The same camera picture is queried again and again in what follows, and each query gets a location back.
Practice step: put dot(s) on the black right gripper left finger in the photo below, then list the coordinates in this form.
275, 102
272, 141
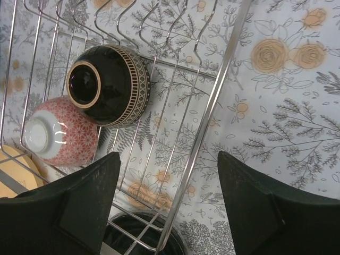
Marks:
67, 216

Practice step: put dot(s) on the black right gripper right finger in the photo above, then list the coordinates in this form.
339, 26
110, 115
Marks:
267, 216

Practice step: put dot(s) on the floral patterned bowl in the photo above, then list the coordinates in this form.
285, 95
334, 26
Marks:
60, 135

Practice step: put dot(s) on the brown rimmed cream bowl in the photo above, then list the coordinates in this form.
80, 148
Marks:
109, 85

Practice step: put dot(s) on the black plate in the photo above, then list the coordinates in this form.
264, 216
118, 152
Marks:
123, 244

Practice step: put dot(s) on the beige bear plate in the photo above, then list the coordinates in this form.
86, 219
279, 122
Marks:
20, 174

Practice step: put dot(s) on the floral tablecloth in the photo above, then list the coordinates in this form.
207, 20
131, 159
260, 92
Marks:
277, 111

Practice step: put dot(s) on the chrome wire dish rack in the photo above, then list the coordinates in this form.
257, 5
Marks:
41, 39

